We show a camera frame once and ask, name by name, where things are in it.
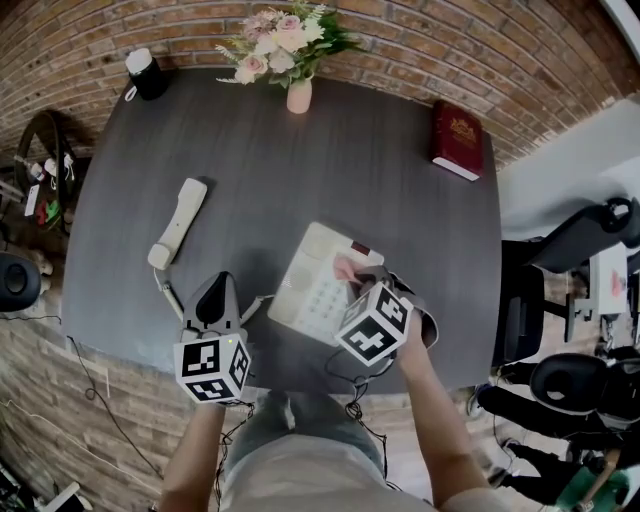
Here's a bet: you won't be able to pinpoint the white telephone handset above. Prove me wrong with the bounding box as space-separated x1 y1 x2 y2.
147 177 209 271

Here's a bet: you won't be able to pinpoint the pale flower bouquet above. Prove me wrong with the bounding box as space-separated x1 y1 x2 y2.
214 0 366 90

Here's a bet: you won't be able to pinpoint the black rounded case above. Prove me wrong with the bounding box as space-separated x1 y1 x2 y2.
528 352 609 416

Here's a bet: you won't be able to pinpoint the white desk frame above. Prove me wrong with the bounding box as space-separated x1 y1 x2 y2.
34 479 81 512

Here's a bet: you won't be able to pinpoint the brown wicker chair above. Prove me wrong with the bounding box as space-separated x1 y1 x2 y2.
13 109 94 236

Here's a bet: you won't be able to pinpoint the person's beige shirt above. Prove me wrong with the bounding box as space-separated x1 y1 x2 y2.
219 439 436 512

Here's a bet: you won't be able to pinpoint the black cylinder speaker white top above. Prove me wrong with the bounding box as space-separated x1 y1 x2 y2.
123 48 170 103

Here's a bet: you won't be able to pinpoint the pink vase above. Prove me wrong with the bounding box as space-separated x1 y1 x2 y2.
286 74 314 115

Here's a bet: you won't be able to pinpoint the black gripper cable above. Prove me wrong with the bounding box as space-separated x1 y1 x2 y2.
213 398 257 512
323 348 390 492

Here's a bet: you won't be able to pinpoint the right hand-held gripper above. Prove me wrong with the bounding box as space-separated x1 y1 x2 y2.
333 267 440 366

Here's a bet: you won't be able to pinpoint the black office chair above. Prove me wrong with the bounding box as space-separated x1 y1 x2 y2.
492 196 640 369

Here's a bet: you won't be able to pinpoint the red green toy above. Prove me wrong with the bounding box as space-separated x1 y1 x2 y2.
34 199 61 224

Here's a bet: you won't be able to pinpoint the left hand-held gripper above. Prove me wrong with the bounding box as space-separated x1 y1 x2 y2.
173 272 252 405

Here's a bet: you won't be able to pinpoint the white telephone base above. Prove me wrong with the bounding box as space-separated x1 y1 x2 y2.
266 221 386 348

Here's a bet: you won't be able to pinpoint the black rounded speaker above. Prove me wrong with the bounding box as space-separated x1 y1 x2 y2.
0 251 42 315

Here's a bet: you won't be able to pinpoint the person's left forearm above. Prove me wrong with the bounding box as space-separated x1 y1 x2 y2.
159 402 231 512

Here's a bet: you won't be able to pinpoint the white desk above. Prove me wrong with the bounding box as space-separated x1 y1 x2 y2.
587 242 631 316

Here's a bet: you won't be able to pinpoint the person's right forearm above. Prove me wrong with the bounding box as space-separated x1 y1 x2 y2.
397 344 494 512

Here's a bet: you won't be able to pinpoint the person's denim shorts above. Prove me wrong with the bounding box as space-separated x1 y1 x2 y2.
222 389 389 481

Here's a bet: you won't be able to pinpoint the pink cloth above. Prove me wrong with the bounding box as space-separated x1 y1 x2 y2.
332 254 371 287

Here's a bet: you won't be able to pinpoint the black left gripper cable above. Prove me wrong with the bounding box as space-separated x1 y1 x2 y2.
213 398 257 512

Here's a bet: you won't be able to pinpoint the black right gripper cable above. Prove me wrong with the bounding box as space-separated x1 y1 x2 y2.
323 348 390 492

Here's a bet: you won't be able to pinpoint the red hardcover book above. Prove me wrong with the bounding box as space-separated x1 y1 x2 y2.
430 99 486 182

